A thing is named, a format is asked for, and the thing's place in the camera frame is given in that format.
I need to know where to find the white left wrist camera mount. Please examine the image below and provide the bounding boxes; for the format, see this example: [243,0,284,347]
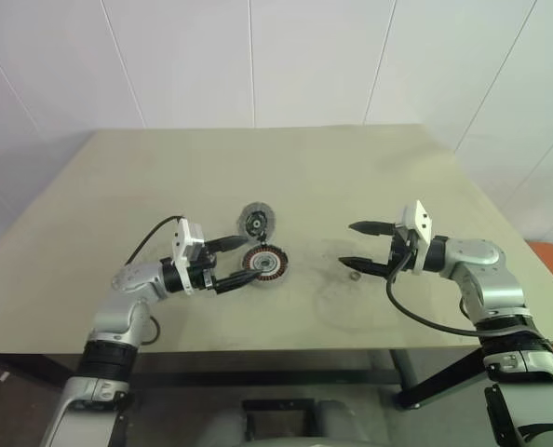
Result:
[170,218,208,295]

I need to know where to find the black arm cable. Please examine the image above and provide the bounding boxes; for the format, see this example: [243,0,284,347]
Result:
[385,232,533,337]
[127,214,185,346]

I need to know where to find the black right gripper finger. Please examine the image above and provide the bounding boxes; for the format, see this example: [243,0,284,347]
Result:
[347,221,397,237]
[338,255,394,278]

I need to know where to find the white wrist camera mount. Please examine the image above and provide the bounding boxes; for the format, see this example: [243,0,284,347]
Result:
[394,199,435,275]
[170,218,208,295]

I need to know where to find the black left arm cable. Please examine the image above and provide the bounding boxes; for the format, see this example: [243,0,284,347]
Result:
[127,214,185,346]

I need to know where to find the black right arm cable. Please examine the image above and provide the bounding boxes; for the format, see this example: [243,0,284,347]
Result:
[385,232,533,337]

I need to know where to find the black table frame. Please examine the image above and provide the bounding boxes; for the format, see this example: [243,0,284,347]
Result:
[0,346,490,412]

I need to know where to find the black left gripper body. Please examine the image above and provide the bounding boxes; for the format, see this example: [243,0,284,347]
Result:
[190,243,223,296]

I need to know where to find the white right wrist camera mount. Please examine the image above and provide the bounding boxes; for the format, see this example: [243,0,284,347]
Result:
[394,199,435,275]

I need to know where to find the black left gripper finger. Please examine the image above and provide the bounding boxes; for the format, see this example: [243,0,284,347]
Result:
[206,235,250,255]
[213,269,263,296]

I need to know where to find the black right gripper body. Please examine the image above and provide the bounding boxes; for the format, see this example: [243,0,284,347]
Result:
[386,226,421,280]

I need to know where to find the black rectangular frame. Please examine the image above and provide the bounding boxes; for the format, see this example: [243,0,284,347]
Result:
[241,398,317,443]

